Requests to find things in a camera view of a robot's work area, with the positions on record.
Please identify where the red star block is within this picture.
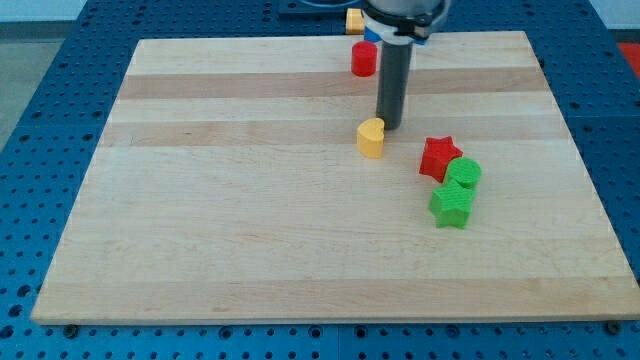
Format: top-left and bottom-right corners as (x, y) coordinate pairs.
(419, 136), (463, 183)

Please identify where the green star block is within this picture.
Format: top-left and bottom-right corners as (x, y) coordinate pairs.
(428, 181), (475, 229)

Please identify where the green cylinder block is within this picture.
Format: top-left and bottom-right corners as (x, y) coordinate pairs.
(444, 157), (482, 189)

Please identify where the yellow heart block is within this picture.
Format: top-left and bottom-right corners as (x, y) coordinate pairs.
(356, 118), (385, 159)

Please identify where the red cylinder block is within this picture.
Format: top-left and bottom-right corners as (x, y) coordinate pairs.
(351, 41), (378, 77)

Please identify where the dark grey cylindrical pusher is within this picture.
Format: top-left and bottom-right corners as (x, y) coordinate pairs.
(376, 41), (412, 130)

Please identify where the yellow block at top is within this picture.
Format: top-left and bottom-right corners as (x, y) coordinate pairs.
(345, 8), (365, 35)

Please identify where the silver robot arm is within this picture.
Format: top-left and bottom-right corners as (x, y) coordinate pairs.
(362, 0), (452, 131)

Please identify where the wooden board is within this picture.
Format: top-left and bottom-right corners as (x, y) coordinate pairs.
(31, 31), (639, 325)

